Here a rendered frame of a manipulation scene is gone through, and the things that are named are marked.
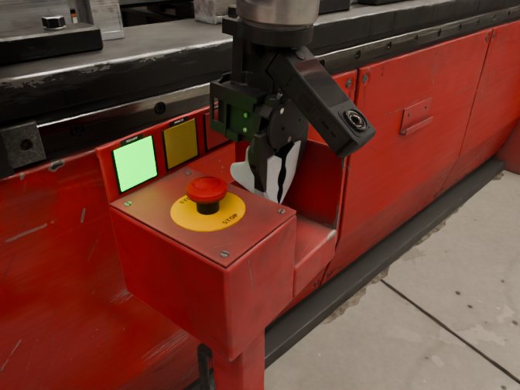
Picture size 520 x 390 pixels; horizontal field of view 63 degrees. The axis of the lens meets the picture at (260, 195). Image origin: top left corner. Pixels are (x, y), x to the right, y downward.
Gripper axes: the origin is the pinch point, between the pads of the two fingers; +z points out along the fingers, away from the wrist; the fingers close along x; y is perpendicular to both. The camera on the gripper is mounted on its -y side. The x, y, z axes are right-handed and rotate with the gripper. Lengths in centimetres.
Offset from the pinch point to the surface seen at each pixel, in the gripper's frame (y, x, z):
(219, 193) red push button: -0.3, 10.1, -6.9
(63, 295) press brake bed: 24.2, 15.9, 19.4
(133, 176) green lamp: 9.6, 12.0, -5.3
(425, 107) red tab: 8, -86, 15
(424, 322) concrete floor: -15, -69, 73
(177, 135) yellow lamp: 9.8, 5.7, -7.6
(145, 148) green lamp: 9.8, 10.1, -7.6
